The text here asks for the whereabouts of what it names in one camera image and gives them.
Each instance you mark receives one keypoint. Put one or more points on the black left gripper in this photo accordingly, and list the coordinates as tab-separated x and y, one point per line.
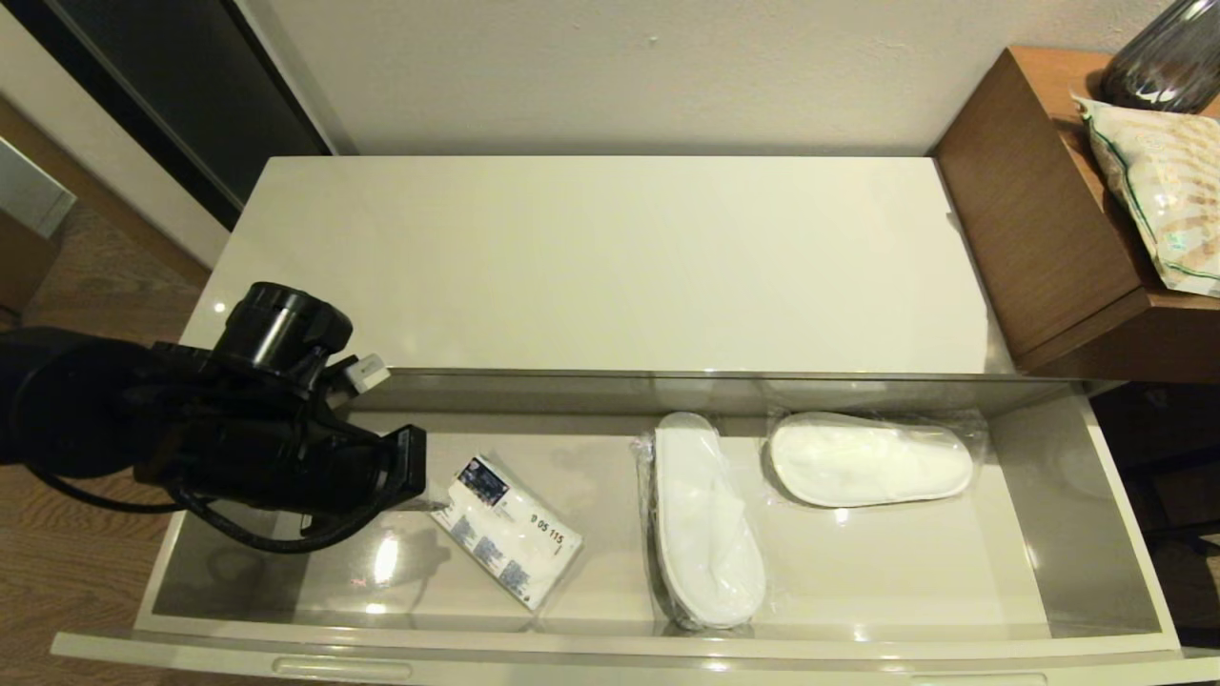
267	457

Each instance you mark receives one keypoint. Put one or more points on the white blue tissue pack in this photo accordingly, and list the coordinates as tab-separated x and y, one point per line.
510	534

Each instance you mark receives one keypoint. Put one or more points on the white cabinet drawer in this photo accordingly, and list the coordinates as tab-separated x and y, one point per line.
858	572

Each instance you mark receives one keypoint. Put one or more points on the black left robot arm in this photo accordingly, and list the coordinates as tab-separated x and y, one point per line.
67	400

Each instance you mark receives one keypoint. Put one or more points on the white plastic-wrapped slipper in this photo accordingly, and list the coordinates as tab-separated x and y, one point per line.
705	524
867	459

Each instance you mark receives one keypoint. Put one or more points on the white glossy cabinet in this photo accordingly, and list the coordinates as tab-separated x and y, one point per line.
610	267

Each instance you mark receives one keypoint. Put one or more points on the dark sliding door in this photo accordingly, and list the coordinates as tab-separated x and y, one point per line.
191	95

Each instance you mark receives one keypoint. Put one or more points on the white furniture panel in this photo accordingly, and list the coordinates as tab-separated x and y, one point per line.
29	195

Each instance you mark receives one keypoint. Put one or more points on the brown wooden desk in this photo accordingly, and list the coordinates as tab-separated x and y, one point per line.
1034	219

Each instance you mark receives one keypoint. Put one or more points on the white green-trimmed snack bag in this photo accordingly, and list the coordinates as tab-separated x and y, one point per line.
1163	186

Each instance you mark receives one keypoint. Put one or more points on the dark ribbed glass vase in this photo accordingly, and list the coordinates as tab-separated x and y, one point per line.
1172	62

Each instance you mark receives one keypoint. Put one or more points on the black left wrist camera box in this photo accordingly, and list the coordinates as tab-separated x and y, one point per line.
405	467

